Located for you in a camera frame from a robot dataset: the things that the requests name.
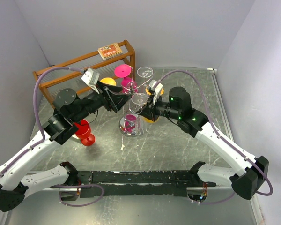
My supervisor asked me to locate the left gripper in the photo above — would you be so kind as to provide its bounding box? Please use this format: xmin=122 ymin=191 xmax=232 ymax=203
xmin=72 ymin=79 xmax=133 ymax=123

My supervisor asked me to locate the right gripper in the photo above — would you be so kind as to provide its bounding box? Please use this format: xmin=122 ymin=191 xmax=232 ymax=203
xmin=137 ymin=92 xmax=181 ymax=122

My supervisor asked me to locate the orange wine glass front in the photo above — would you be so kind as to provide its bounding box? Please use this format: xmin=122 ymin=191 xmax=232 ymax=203
xmin=142 ymin=83 xmax=165 ymax=124

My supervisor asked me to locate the orange wine glass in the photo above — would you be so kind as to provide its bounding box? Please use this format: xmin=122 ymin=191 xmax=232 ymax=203
xmin=100 ymin=77 xmax=117 ymax=86
xmin=142 ymin=83 xmax=165 ymax=124

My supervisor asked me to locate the clear wine glass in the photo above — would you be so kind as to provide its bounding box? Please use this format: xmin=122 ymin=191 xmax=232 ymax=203
xmin=129 ymin=93 xmax=148 ymax=136
xmin=136 ymin=67 xmax=154 ymax=88

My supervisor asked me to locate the pink wine glass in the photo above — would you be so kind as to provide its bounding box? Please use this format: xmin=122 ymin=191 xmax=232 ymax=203
xmin=114 ymin=64 xmax=137 ymax=94

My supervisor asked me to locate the red plastic cup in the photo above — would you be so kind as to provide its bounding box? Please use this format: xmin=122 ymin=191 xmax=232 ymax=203
xmin=74 ymin=120 xmax=96 ymax=147

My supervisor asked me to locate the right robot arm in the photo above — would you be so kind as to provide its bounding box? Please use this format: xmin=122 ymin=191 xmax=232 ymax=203
xmin=140 ymin=87 xmax=269 ymax=200

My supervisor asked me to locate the chrome wine glass rack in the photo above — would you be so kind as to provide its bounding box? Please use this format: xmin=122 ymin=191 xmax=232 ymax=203
xmin=119 ymin=78 xmax=149 ymax=137

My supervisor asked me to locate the wooden shelf rack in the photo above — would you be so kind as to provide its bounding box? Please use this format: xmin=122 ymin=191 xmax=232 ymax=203
xmin=33 ymin=40 xmax=135 ymax=104

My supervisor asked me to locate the orange spiral notebook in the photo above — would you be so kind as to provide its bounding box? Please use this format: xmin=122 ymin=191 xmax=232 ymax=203
xmin=97 ymin=43 xmax=123 ymax=60

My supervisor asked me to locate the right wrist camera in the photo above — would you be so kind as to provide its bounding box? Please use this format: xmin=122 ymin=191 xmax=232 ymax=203
xmin=146 ymin=80 xmax=163 ymax=105

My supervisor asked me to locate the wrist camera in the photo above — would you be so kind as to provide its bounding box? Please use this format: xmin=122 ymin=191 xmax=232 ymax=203
xmin=146 ymin=80 xmax=163 ymax=105
xmin=81 ymin=68 xmax=100 ymax=93

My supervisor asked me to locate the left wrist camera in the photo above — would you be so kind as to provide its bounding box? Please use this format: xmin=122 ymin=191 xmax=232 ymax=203
xmin=81 ymin=68 xmax=100 ymax=93

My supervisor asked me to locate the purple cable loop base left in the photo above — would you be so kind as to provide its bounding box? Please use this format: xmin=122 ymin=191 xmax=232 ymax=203
xmin=51 ymin=183 xmax=105 ymax=207

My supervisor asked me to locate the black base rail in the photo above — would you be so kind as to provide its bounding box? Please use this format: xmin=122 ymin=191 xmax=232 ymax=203
xmin=49 ymin=169 xmax=216 ymax=199

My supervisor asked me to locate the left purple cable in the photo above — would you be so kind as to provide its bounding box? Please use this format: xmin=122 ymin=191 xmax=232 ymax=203
xmin=0 ymin=66 xmax=85 ymax=214

